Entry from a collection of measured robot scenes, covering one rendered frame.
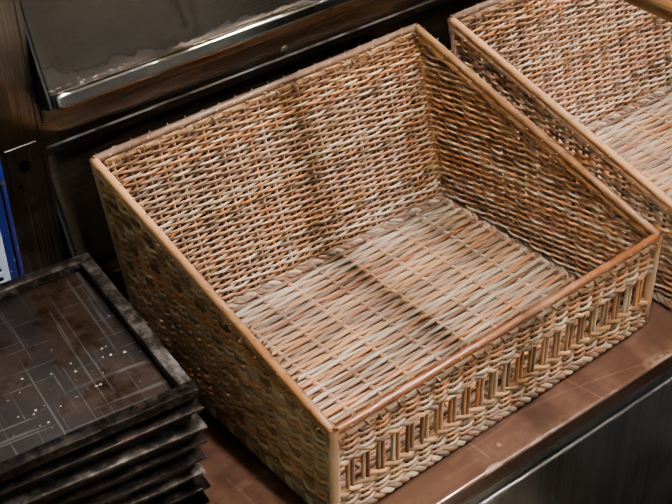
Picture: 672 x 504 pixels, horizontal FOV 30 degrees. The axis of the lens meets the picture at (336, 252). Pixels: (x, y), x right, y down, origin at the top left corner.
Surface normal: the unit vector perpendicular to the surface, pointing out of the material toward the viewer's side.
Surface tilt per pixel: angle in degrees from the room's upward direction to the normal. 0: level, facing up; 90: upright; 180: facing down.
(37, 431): 0
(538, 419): 0
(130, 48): 70
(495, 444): 0
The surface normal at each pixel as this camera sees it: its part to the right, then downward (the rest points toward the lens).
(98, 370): -0.02, -0.80
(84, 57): 0.58, 0.16
